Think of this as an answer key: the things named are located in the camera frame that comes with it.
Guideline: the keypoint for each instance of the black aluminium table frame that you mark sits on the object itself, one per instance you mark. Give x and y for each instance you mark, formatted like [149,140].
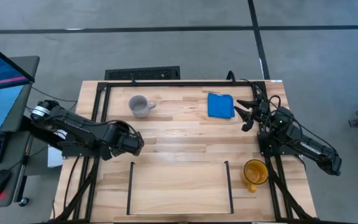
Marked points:
[182,84]

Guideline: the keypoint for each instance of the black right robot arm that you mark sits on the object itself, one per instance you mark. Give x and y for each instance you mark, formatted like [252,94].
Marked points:
[291,137]

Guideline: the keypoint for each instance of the wooden shelf with black legs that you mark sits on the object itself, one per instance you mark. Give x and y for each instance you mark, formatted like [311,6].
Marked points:
[179,186]

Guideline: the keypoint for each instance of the black monitor mount bar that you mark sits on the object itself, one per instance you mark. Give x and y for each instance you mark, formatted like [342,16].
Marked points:
[26,124]

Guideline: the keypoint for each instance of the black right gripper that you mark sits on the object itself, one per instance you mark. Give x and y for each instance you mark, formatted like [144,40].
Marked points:
[264,109]

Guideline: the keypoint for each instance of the black floor vent grille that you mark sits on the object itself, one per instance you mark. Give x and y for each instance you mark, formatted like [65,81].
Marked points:
[141,73]

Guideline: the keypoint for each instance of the black desk caster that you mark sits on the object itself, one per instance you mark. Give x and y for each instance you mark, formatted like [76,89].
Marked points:
[23,201]

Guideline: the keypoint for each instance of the blue folded cloth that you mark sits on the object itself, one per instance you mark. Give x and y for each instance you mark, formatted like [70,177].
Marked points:
[221,105]

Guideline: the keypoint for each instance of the grey floral patterned mug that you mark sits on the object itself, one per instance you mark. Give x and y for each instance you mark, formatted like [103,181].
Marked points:
[139,105]

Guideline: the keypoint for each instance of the grey side desk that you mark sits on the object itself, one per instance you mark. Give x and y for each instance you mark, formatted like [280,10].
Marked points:
[12,154]

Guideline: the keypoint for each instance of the white label sticker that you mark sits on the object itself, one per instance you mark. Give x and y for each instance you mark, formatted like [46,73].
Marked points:
[276,81]

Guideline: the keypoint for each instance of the yellow glass mug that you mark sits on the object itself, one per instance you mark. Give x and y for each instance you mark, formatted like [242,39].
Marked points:
[255,172]

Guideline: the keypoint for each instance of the white box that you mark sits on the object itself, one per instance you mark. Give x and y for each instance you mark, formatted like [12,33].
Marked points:
[54,158]

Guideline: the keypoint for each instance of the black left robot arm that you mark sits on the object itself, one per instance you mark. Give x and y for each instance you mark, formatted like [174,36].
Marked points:
[73,124]

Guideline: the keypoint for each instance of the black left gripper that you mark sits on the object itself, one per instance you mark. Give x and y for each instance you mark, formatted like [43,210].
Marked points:
[129,141]

